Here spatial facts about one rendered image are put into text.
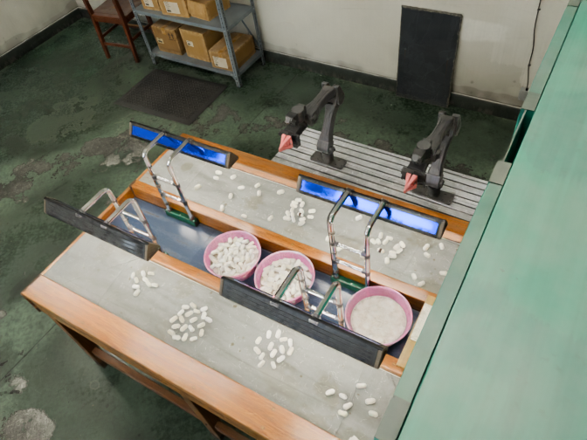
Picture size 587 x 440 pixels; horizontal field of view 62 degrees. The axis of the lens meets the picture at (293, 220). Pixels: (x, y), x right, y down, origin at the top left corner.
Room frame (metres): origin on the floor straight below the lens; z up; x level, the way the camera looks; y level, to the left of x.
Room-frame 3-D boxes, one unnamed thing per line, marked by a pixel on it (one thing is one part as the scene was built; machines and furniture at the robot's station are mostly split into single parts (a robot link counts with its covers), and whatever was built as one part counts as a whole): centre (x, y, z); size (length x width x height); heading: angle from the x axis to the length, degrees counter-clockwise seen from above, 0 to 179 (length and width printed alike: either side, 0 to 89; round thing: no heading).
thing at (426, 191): (1.60, -0.71, 0.71); 0.20 x 0.07 x 0.08; 49
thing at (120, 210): (1.51, 0.76, 0.90); 0.20 x 0.19 x 0.45; 51
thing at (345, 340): (0.84, 0.05, 1.08); 0.62 x 0.08 x 0.07; 51
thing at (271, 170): (1.76, -0.13, 0.67); 1.81 x 0.12 x 0.19; 51
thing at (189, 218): (1.82, 0.51, 0.90); 0.20 x 0.19 x 0.45; 51
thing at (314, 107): (1.98, -0.24, 1.05); 0.30 x 0.09 x 0.12; 139
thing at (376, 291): (0.95, -0.26, 0.72); 0.27 x 0.27 x 0.10
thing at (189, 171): (1.60, 0.00, 0.73); 1.81 x 0.30 x 0.02; 51
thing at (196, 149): (1.88, 0.46, 1.08); 0.62 x 0.08 x 0.07; 51
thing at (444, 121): (1.59, -0.70, 1.05); 0.30 x 0.09 x 0.12; 140
